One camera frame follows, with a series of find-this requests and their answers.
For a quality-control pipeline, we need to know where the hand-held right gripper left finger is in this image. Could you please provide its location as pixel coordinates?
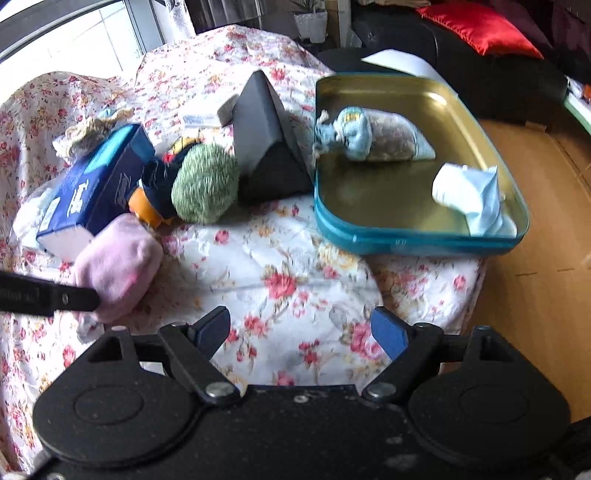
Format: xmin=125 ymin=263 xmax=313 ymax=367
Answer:
xmin=85 ymin=305 xmax=242 ymax=407

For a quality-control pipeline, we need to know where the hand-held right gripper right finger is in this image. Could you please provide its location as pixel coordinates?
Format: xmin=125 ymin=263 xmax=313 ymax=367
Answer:
xmin=361 ymin=306 xmax=520 ymax=405

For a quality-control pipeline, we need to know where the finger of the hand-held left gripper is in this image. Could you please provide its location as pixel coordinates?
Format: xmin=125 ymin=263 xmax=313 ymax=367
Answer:
xmin=0 ymin=270 xmax=101 ymax=317

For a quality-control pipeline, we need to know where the pink plush toy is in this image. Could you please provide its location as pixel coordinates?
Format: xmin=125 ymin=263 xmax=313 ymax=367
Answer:
xmin=69 ymin=215 xmax=163 ymax=324

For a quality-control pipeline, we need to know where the teal tin with gold inside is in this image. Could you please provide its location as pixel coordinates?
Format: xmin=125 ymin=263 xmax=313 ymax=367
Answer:
xmin=313 ymin=74 xmax=531 ymax=257

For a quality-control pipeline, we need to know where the white tissue packet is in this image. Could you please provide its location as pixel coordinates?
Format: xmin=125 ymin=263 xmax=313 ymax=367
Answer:
xmin=182 ymin=112 xmax=223 ymax=128

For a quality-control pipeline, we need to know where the floral tablecloth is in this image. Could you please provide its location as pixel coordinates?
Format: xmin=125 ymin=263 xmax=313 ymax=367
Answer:
xmin=0 ymin=23 xmax=485 ymax=476

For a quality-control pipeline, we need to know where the clear plastic bag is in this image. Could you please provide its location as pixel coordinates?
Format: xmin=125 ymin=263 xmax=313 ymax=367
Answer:
xmin=11 ymin=185 xmax=63 ymax=250

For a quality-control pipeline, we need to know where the blue tissue box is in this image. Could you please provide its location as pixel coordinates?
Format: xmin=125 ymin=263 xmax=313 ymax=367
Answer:
xmin=36 ymin=124 xmax=156 ymax=261

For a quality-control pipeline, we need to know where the navy and orange plush toy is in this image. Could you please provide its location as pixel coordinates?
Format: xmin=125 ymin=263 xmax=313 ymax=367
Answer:
xmin=128 ymin=134 xmax=206 ymax=228

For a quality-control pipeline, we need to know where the green fuzzy plush ball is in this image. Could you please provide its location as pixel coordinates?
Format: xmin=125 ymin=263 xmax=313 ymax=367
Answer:
xmin=171 ymin=142 xmax=241 ymax=225

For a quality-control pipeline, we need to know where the white and light blue sock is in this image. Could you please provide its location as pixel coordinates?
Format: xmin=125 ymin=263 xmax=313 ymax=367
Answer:
xmin=431 ymin=162 xmax=518 ymax=238

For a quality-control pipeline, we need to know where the beige crochet piece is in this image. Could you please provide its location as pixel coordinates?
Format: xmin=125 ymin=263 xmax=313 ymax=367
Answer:
xmin=52 ymin=107 xmax=134 ymax=155

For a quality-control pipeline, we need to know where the blue patterned fabric pouch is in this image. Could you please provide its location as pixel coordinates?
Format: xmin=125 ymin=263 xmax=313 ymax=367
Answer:
xmin=315 ymin=106 xmax=437 ymax=162

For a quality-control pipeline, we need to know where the black triangular box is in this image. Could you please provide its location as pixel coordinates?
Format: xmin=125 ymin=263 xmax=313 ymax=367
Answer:
xmin=233 ymin=70 xmax=314 ymax=201

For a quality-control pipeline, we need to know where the window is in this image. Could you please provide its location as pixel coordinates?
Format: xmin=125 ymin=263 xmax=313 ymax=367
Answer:
xmin=0 ymin=0 xmax=163 ymax=80

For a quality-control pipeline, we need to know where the white paper sheet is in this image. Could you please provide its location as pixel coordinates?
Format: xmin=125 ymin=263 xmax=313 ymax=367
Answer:
xmin=360 ymin=48 xmax=455 ymax=89

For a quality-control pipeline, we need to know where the black leather sofa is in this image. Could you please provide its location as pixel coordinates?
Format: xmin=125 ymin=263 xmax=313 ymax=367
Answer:
xmin=351 ymin=0 xmax=570 ymax=129

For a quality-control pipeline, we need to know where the black leather ottoman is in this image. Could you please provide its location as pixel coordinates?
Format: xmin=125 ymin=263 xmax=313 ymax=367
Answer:
xmin=316 ymin=46 xmax=402 ymax=78

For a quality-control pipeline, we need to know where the glass coffee table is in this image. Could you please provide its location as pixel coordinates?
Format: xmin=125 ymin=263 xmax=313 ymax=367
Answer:
xmin=563 ymin=76 xmax=591 ymax=136

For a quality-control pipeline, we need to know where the potted plant in white pot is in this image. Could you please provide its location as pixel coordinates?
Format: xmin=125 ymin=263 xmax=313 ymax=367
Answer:
xmin=288 ymin=0 xmax=329 ymax=44

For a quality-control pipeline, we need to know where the red satin cushion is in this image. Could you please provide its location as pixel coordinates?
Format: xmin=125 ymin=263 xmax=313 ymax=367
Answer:
xmin=416 ymin=4 xmax=544 ymax=60

